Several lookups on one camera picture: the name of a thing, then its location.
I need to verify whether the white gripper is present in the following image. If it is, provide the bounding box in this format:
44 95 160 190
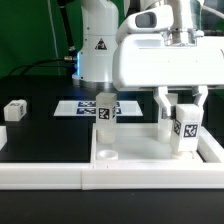
112 5 224 120

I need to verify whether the white square table top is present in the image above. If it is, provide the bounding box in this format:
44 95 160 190
91 123 224 164

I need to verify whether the white U-shaped obstacle fence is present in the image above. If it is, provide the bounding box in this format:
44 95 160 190
0 125 224 191

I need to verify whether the white marker base plate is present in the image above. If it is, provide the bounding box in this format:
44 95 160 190
52 100 144 118

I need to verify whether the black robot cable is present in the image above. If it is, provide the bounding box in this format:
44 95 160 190
7 58 78 78

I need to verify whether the white hanging cable left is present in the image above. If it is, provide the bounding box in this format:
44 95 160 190
46 0 62 76

